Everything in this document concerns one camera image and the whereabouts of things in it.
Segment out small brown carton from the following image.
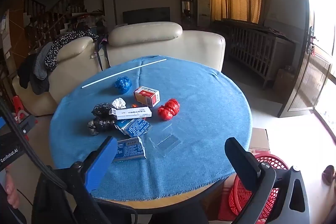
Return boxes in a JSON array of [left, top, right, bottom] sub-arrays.
[[273, 68, 296, 94]]

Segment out flat television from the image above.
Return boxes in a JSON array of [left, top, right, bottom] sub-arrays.
[[122, 7, 171, 25]]

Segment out red plastic object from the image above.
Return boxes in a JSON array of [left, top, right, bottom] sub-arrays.
[[12, 95, 27, 119]]

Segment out long white carton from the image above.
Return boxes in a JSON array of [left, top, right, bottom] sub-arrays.
[[109, 107, 153, 120]]

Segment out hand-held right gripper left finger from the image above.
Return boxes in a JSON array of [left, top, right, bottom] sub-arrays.
[[66, 136, 118, 224]]

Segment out brown slipper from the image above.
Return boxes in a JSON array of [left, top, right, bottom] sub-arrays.
[[322, 165, 336, 185]]

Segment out white standing air conditioner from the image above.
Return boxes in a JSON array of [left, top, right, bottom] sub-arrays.
[[197, 0, 212, 28]]

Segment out torn blue toothpaste box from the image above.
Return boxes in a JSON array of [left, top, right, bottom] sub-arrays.
[[115, 118, 153, 138], [113, 137, 147, 163]]

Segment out brown wooden door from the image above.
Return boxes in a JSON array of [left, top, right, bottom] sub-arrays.
[[278, 0, 336, 118]]

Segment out grey garment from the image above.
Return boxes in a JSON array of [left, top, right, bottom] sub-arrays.
[[34, 42, 54, 80]]

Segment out thin white stick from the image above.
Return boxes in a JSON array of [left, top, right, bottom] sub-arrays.
[[81, 58, 167, 89]]

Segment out red plastic bag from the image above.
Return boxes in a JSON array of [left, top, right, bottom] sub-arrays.
[[157, 98, 181, 122]]

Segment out black garment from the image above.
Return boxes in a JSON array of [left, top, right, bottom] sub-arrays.
[[18, 53, 50, 95]]

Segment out white wooden crib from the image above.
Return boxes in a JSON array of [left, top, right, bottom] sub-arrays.
[[226, 22, 297, 89]]

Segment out white paper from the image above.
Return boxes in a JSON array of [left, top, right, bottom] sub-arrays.
[[112, 97, 127, 109]]

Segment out red and white carton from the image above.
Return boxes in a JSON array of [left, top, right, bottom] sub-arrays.
[[133, 86, 161, 106]]

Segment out black cable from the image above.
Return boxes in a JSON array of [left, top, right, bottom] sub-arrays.
[[0, 97, 67, 189]]

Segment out blue tablecloth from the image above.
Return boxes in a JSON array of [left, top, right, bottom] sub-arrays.
[[49, 55, 253, 200]]

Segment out clear plastic container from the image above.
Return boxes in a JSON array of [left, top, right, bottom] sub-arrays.
[[150, 123, 184, 157]]

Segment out cream leather sofa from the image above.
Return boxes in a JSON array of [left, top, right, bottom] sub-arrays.
[[12, 21, 226, 117]]

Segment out dark floral garment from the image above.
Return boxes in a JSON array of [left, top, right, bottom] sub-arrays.
[[45, 31, 99, 72]]

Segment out black plastic bag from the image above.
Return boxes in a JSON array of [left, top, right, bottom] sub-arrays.
[[87, 116, 116, 136], [91, 102, 113, 118]]

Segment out round wooden table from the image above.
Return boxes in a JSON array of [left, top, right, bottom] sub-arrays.
[[97, 179, 237, 214]]

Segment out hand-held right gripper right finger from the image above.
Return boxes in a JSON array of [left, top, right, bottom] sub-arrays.
[[224, 137, 311, 224]]

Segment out red plastic basket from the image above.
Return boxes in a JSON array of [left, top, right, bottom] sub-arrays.
[[218, 153, 289, 223]]

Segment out person's left hand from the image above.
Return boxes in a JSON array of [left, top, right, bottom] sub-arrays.
[[0, 166, 20, 210]]

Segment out dark display cabinet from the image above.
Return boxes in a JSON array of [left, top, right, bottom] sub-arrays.
[[180, 0, 195, 30]]

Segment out wooden staircase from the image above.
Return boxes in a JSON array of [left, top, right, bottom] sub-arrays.
[[24, 0, 86, 48]]

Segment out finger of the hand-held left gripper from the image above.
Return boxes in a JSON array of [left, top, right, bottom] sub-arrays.
[[16, 115, 38, 140]]

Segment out blue plastic bag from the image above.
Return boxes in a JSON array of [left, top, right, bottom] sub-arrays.
[[114, 76, 132, 94]]

